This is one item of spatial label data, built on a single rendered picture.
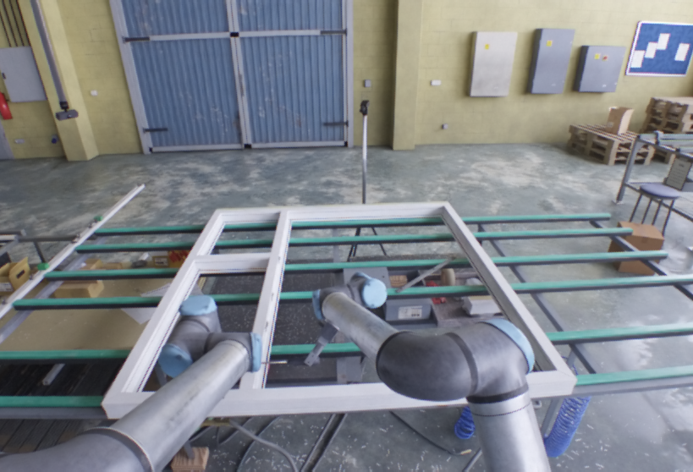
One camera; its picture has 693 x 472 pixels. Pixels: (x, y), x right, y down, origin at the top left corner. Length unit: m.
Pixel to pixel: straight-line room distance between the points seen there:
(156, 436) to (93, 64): 8.08
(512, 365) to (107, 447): 0.60
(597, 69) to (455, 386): 8.21
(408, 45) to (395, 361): 6.59
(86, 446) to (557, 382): 1.26
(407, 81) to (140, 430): 6.85
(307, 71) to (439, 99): 2.48
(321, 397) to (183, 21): 7.02
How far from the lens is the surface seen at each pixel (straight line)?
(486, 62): 7.68
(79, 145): 8.48
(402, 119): 7.19
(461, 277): 2.39
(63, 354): 1.81
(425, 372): 0.69
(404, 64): 7.07
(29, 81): 8.87
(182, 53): 7.71
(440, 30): 7.61
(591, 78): 8.65
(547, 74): 8.18
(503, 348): 0.74
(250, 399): 1.27
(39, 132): 9.34
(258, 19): 7.36
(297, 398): 1.25
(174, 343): 0.98
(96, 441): 0.50
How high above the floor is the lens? 1.90
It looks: 28 degrees down
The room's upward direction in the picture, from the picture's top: 1 degrees counter-clockwise
